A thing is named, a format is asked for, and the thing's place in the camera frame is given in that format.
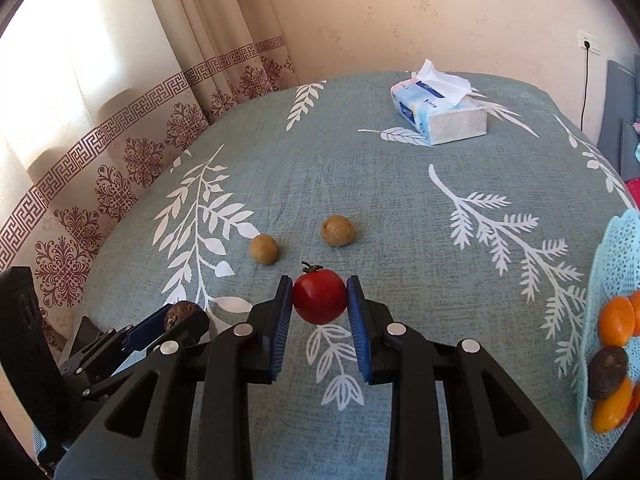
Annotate black power cable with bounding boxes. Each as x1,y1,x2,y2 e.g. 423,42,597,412
578,45,592,132

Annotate dark wrinkled fruit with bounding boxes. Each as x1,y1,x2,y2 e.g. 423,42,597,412
164,300,204,335
587,346,628,401

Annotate light blue lattice basket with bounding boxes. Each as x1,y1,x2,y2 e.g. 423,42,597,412
577,207,640,476

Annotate tissue box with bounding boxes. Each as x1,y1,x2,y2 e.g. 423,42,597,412
390,60,487,146

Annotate large orange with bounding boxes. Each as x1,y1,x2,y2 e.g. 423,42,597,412
591,377,634,434

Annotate tan longan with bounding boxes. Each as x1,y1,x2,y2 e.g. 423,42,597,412
248,234,279,266
320,214,356,247

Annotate pink cloth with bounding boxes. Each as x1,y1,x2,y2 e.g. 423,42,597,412
624,120,640,212

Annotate grey leaf bedspread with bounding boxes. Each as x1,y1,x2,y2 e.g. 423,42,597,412
76,74,630,452

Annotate patterned beige curtain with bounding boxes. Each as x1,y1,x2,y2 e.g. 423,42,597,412
1,0,296,351

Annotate white wall socket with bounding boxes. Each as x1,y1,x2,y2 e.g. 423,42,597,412
578,32,601,55

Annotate mandarin orange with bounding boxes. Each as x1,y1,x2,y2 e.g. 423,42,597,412
598,296,634,347
629,289,640,337

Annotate grey cushion left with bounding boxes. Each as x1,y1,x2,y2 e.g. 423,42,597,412
598,60,637,170

